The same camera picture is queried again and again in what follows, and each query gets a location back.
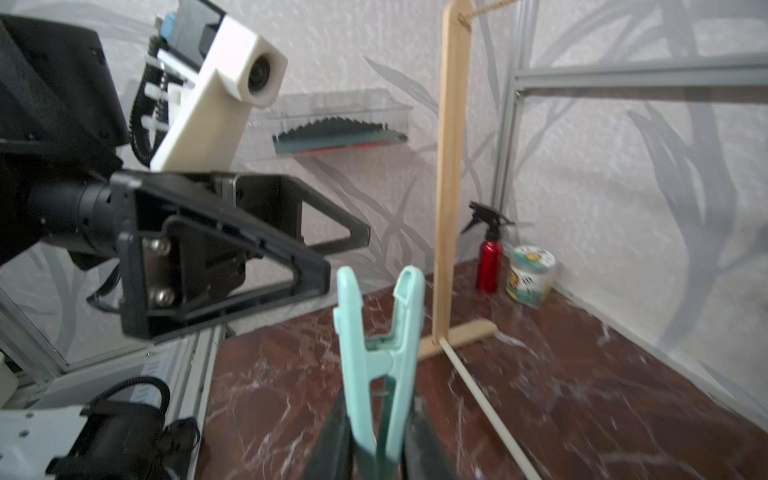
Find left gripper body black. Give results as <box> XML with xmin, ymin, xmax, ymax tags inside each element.
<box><xmin>26</xmin><ymin>170</ymin><xmax>300</xmax><ymax>339</ymax></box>

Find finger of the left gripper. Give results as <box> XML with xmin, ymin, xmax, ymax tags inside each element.
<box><xmin>265</xmin><ymin>175</ymin><xmax>371</xmax><ymax>255</ymax></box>
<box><xmin>119</xmin><ymin>203</ymin><xmax>330</xmax><ymax>336</ymax></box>

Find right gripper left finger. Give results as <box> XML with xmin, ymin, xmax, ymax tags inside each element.
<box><xmin>300</xmin><ymin>388</ymin><xmax>355</xmax><ymax>480</ymax></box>

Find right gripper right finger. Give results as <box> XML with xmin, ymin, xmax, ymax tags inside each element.
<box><xmin>400</xmin><ymin>401</ymin><xmax>457</xmax><ymax>480</ymax></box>

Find green clothespin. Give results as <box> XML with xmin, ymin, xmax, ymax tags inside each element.
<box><xmin>333</xmin><ymin>266</ymin><xmax>425</xmax><ymax>479</ymax></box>

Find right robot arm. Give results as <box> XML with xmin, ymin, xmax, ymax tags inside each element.
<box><xmin>1</xmin><ymin>376</ymin><xmax>458</xmax><ymax>479</ymax></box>

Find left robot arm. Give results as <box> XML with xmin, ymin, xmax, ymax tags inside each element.
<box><xmin>1</xmin><ymin>1</ymin><xmax>370</xmax><ymax>341</ymax></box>

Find red spray bottle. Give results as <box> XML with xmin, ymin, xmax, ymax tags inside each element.
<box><xmin>460</xmin><ymin>201</ymin><xmax>517</xmax><ymax>294</ymax></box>

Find green white tin can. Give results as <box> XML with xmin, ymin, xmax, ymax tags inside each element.
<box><xmin>506</xmin><ymin>245</ymin><xmax>558</xmax><ymax>308</ymax></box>

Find clear wall shelf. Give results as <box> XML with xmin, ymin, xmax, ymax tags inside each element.
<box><xmin>236</xmin><ymin>88</ymin><xmax>413</xmax><ymax>164</ymax></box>

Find wooden string rack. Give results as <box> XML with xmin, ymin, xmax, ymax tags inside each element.
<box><xmin>413</xmin><ymin>0</ymin><xmax>544</xmax><ymax>480</ymax></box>

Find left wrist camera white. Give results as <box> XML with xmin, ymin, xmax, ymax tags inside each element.
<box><xmin>141</xmin><ymin>1</ymin><xmax>288</xmax><ymax>173</ymax></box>

